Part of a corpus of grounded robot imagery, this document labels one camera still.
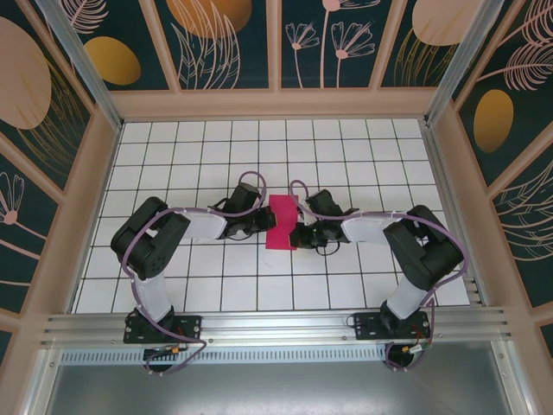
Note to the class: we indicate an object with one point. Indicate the pink paper sheet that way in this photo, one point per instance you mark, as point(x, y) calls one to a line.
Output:
point(281, 207)

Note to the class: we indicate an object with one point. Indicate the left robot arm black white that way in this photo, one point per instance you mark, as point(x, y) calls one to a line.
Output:
point(142, 246)

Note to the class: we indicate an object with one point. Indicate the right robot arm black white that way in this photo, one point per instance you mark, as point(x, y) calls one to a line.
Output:
point(419, 255)

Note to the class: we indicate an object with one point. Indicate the grey metal sheet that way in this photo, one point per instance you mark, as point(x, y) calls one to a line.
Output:
point(276, 389)

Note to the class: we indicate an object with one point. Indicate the aluminium side rail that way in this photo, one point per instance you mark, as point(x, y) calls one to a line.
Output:
point(443, 173)

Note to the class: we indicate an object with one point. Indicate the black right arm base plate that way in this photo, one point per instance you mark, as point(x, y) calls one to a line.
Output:
point(367, 326)

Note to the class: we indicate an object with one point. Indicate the long aluminium base rail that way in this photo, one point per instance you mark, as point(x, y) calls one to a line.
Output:
point(276, 328)

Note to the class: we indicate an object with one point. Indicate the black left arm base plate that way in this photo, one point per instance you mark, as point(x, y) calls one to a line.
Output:
point(190, 328)

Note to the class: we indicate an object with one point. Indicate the wall panel with pink flowers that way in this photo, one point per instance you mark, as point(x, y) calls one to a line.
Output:
point(328, 43)

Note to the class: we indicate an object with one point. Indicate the wall panel orange circle leaves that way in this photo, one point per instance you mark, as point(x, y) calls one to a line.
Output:
point(207, 26)

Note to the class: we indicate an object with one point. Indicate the wall panel with orange oval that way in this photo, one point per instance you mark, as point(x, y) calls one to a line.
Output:
point(112, 60)

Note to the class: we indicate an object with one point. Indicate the wall panel orange oval fern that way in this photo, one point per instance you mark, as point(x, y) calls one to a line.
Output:
point(497, 121)

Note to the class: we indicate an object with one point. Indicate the aluminium frame post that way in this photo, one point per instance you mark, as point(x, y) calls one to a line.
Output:
point(36, 380)
point(516, 380)
point(466, 65)
point(84, 69)

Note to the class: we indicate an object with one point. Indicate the wall panel beige circle leaves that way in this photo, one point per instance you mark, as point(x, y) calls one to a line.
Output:
point(432, 21)

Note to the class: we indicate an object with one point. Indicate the wall panel single pink flower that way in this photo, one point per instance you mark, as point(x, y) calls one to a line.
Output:
point(21, 225)

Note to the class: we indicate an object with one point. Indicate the wall panel beige disc gold lines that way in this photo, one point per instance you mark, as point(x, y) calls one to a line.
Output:
point(26, 86)

